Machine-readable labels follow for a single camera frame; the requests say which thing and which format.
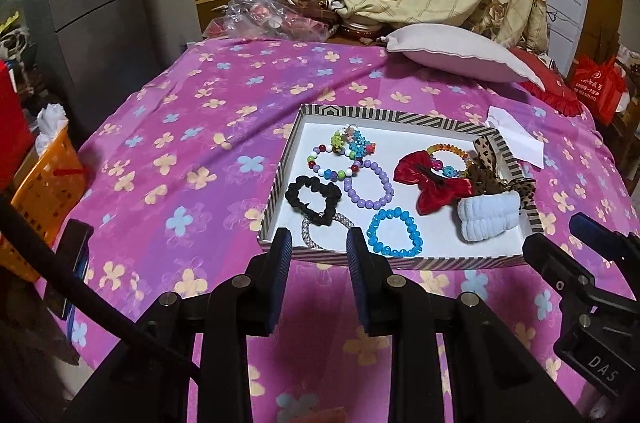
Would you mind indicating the red paper bag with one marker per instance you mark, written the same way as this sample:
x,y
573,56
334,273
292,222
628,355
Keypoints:
x,y
12,123

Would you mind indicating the white paper sheet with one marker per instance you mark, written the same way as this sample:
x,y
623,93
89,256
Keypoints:
x,y
520,143

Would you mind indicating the clear plastic bag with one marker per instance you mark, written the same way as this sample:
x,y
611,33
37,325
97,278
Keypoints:
x,y
260,13

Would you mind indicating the red shopping bag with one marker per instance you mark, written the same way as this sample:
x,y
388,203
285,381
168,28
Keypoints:
x,y
597,88

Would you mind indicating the pale pink pillow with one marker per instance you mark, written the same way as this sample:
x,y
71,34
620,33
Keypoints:
x,y
450,53

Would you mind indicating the orange plastic basket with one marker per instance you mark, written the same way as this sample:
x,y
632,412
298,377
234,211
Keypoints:
x,y
45,193

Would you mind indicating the black scrunchie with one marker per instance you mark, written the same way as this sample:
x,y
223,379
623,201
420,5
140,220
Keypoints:
x,y
300,193

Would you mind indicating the white crumpled tissue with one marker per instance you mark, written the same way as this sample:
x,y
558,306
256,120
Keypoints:
x,y
50,123

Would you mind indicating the brown scrunchie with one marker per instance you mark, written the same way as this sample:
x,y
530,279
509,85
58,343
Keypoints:
x,y
487,183

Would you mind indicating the dark blue smartphone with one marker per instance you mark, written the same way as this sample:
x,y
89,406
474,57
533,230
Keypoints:
x,y
75,263

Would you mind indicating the red ruffled cushion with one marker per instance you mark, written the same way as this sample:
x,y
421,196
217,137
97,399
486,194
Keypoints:
x,y
555,88

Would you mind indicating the leopard print bow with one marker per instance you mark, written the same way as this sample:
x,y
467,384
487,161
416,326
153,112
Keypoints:
x,y
482,150

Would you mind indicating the red bow hair clip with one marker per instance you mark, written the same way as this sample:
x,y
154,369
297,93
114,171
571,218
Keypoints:
x,y
435,198

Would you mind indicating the pink floral bed sheet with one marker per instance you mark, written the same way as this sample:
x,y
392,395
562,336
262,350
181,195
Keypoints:
x,y
200,128

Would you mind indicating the striped cardboard tray box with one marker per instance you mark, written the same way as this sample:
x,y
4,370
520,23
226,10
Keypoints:
x,y
440,240

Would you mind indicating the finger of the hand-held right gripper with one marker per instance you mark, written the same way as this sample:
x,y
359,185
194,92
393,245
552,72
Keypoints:
x,y
550,260
600,235

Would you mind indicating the grey refrigerator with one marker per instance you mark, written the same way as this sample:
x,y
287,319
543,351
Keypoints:
x,y
100,3

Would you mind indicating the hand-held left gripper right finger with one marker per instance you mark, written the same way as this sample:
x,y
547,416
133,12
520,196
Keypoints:
x,y
360,275

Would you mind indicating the white fluffy scrunchie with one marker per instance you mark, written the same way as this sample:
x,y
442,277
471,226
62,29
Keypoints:
x,y
490,215

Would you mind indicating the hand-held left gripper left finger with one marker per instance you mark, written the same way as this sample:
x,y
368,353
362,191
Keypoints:
x,y
280,275

